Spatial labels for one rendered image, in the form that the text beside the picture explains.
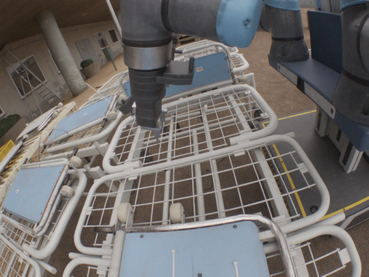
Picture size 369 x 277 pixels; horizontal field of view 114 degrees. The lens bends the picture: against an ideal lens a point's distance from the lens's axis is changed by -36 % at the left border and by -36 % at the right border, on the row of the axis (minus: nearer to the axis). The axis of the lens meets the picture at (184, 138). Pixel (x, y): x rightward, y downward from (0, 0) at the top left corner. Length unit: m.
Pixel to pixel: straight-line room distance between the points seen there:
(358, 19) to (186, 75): 0.36
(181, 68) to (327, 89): 0.43
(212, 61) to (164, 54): 0.86
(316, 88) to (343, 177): 0.44
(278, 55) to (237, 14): 0.61
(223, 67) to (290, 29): 0.55
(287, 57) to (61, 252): 1.88
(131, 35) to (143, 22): 0.03
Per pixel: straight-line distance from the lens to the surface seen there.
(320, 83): 0.64
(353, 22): 0.44
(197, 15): 0.25
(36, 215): 1.01
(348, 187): 0.87
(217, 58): 1.17
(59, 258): 1.65
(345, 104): 0.48
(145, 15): 0.29
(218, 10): 0.24
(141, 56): 0.31
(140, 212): 1.32
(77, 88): 6.72
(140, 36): 0.30
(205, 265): 0.43
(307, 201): 0.78
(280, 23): 0.81
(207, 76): 1.19
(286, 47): 0.82
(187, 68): 0.35
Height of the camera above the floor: 0.98
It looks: 35 degrees down
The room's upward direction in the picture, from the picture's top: 22 degrees counter-clockwise
